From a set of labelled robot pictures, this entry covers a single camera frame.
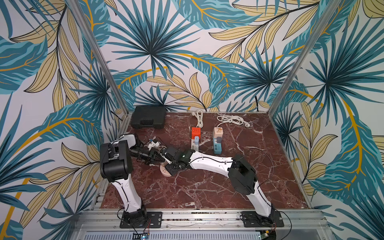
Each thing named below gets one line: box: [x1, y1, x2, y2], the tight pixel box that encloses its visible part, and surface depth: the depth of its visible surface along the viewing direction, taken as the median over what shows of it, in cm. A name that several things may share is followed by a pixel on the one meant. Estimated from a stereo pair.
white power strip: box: [191, 139, 199, 152], surface depth 100 cm
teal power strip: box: [213, 138, 222, 155], surface depth 99 cm
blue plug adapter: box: [194, 136, 199, 145], surface depth 99 cm
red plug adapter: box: [191, 127, 201, 140], surface depth 100 cm
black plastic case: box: [130, 105, 166, 129], surface depth 114 cm
